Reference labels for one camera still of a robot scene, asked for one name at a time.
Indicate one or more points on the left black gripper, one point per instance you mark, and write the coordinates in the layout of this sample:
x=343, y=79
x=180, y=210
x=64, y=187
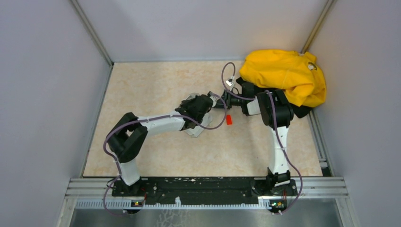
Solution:
x=184, y=103

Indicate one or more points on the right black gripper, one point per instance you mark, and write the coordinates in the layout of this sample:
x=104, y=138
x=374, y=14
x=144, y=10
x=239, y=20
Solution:
x=227, y=97

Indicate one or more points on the white cardboard box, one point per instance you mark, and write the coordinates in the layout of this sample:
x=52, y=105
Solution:
x=192, y=128

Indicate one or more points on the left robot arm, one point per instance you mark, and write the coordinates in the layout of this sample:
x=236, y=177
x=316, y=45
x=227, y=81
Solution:
x=124, y=142

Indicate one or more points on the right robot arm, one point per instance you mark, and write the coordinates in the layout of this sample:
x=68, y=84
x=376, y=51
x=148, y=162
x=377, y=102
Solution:
x=276, y=113

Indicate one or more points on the small red block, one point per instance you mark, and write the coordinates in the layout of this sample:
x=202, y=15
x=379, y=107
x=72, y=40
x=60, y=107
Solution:
x=229, y=120

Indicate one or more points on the yellow garment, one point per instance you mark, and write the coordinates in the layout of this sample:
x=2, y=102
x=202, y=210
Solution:
x=297, y=74

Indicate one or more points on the black garment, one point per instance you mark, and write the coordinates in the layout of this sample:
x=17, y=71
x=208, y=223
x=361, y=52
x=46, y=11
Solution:
x=299, y=111

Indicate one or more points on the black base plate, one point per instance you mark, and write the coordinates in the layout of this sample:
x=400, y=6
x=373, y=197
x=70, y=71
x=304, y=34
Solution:
x=202, y=190

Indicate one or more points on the aluminium frame rail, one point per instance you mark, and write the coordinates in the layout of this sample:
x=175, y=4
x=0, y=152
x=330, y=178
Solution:
x=91, y=193

